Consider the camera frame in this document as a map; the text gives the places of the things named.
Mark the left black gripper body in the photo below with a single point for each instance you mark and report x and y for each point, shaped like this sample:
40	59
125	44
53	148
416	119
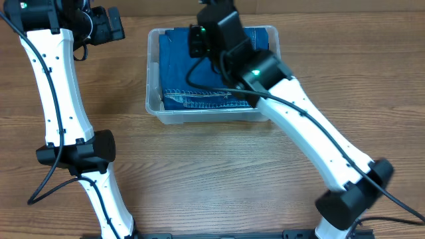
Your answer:
101	32

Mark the blue denim jeans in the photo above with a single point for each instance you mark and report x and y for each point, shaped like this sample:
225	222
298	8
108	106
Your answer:
175	62

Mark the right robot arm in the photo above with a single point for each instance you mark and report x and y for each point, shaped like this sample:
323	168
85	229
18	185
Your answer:
354	181

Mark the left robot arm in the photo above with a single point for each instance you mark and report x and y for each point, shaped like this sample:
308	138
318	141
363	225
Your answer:
51	31

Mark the clear plastic storage bin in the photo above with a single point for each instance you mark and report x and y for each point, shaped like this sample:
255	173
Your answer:
154	102

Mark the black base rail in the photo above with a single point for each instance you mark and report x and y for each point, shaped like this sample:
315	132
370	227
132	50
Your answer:
286	234

